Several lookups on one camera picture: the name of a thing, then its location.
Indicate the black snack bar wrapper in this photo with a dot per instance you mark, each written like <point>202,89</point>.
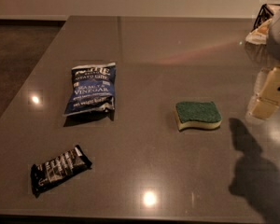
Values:
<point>52,173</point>

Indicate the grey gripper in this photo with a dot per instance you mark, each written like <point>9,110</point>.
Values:
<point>279,36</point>

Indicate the black wire basket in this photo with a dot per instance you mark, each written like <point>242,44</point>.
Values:
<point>258,35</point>

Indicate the blue chips bag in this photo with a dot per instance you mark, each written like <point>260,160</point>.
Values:
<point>93,89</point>

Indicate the green and yellow sponge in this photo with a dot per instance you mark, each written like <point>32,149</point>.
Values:
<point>197,115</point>

